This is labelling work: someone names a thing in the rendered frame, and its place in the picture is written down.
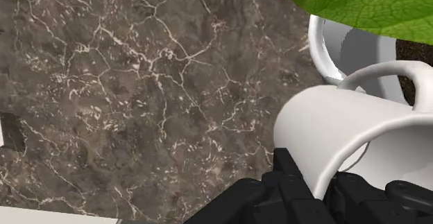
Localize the green plant in white pot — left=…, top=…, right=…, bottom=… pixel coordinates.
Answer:
left=284, top=0, right=433, bottom=107

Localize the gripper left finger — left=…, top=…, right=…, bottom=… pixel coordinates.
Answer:
left=184, top=148, right=337, bottom=224

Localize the white mug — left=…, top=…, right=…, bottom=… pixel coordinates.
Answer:
left=273, top=60, right=433, bottom=201

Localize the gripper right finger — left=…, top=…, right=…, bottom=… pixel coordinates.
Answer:
left=325, top=171, right=433, bottom=224

